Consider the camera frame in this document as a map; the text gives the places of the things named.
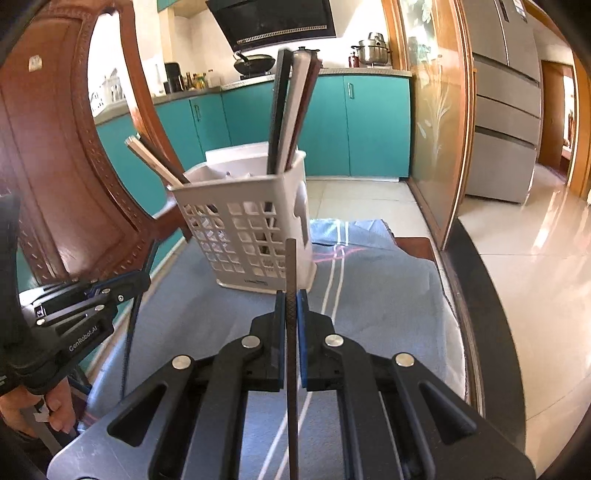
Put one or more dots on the grey refrigerator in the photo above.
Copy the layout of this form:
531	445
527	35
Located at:
503	115

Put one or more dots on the wooden doorway frame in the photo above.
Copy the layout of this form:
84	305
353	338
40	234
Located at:
556	115

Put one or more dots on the white plastic utensil basket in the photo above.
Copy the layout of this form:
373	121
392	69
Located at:
258	189

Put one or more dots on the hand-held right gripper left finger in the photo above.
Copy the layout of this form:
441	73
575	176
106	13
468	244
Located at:
278	332

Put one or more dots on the white dish rack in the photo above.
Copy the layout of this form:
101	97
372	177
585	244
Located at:
108	92

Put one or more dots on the beige chopstick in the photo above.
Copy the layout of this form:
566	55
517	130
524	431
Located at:
294	101
302	87
150	154
143	156

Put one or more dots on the carved wooden chair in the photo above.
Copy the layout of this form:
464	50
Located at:
55	161

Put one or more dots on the dark wooden table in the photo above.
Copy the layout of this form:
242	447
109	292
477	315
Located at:
461	323

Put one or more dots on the person's left hand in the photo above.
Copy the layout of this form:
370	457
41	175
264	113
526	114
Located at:
57	408

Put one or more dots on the black range hood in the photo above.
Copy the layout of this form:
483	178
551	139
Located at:
277	23

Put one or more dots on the red bottle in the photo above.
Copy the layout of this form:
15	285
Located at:
354	60

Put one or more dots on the group of condiment bottles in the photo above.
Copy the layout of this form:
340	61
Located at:
198	81

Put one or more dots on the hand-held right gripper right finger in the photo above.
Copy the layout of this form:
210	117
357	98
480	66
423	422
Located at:
302	332

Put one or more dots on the stainless steel steamer pot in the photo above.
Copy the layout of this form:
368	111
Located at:
374	50

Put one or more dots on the black wok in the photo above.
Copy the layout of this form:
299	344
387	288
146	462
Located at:
254	62

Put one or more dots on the grey kitchen countertop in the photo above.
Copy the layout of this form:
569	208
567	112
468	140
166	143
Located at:
364	71

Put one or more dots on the wood framed glass door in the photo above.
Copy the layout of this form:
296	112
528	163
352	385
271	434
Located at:
434	115

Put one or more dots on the blue striped cloth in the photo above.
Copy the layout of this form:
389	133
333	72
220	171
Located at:
378	300

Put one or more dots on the teal kitchen cabinets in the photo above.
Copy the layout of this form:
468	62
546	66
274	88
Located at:
364	124

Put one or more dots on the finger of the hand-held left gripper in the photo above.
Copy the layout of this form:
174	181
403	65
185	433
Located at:
87	311
120	282

